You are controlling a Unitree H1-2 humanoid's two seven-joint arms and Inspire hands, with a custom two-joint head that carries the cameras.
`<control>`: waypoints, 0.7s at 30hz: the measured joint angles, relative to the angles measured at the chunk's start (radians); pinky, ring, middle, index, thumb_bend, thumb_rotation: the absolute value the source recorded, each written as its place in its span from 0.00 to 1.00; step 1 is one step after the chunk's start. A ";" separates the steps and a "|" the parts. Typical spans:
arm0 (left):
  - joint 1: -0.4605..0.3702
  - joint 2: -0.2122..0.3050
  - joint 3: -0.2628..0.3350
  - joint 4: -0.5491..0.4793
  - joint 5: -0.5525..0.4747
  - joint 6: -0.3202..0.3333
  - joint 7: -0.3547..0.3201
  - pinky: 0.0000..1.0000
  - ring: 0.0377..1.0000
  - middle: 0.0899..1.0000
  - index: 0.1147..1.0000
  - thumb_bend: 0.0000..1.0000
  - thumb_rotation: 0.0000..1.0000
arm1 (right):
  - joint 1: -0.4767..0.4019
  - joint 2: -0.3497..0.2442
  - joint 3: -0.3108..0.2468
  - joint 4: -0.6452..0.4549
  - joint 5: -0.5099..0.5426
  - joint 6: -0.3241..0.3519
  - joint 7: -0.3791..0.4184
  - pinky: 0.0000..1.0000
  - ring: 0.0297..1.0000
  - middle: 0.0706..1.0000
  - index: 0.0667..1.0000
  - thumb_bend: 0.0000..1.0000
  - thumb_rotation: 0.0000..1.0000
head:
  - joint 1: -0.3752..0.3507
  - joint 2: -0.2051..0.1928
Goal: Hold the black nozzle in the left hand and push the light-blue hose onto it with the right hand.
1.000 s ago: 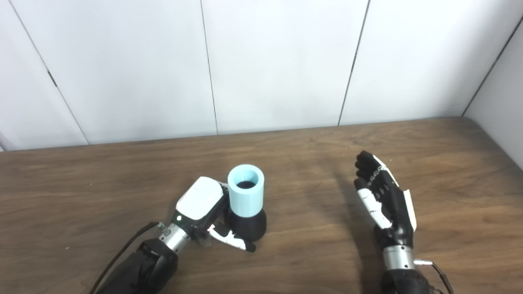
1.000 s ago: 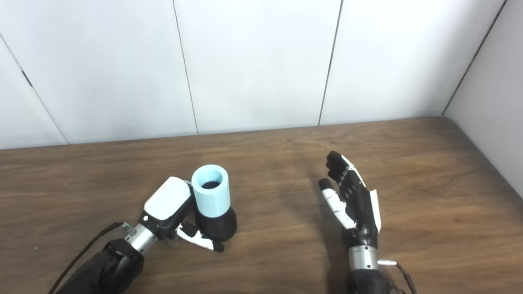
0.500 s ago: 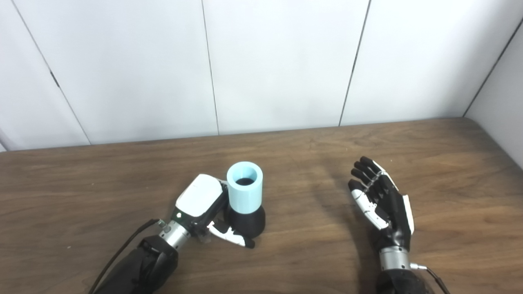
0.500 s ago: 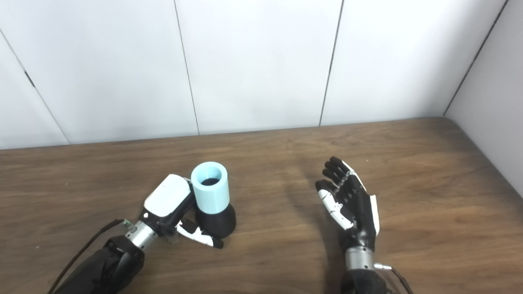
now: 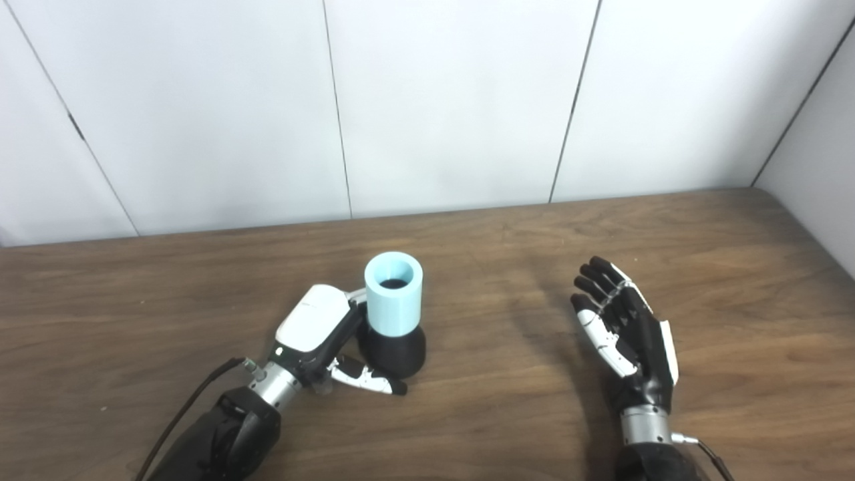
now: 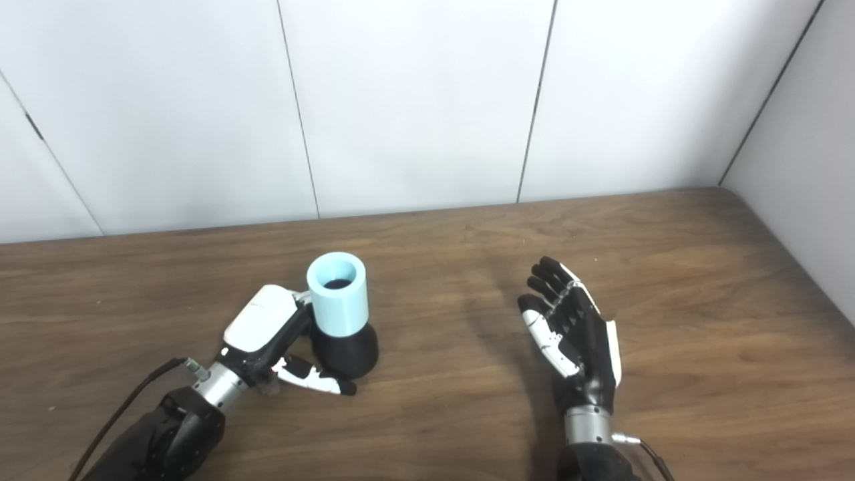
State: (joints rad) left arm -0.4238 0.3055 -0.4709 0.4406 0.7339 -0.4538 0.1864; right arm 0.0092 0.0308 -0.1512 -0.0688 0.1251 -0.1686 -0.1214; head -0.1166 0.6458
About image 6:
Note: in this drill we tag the black wall panel hinge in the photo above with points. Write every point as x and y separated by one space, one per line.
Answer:
34 127

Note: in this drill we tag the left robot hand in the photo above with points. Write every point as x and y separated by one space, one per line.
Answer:
260 321

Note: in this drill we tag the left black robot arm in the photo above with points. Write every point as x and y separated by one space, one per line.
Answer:
174 427

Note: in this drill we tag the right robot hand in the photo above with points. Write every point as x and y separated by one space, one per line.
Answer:
588 341

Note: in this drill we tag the black nozzle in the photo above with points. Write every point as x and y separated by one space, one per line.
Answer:
347 354

